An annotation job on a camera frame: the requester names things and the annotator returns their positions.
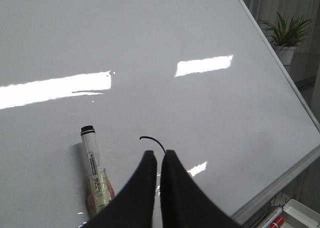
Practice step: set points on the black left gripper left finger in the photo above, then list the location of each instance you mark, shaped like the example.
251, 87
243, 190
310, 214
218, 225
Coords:
133, 206

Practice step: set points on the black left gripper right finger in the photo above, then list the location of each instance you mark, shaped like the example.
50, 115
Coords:
183, 203

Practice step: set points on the red magnet taped to marker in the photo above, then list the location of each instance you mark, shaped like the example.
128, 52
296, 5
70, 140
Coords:
109, 186

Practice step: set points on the black and white whiteboard marker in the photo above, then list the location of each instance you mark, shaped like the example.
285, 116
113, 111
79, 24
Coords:
97, 193

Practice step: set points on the red capped marker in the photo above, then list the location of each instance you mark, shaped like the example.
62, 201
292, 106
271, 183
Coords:
270, 217

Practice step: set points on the white plastic tray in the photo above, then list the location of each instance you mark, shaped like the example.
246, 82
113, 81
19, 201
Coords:
297, 215

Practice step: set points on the potted green plant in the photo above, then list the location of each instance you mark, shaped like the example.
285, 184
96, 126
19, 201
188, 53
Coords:
285, 35

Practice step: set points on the white whiteboard with aluminium frame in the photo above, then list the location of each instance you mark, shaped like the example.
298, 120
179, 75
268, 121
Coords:
194, 76

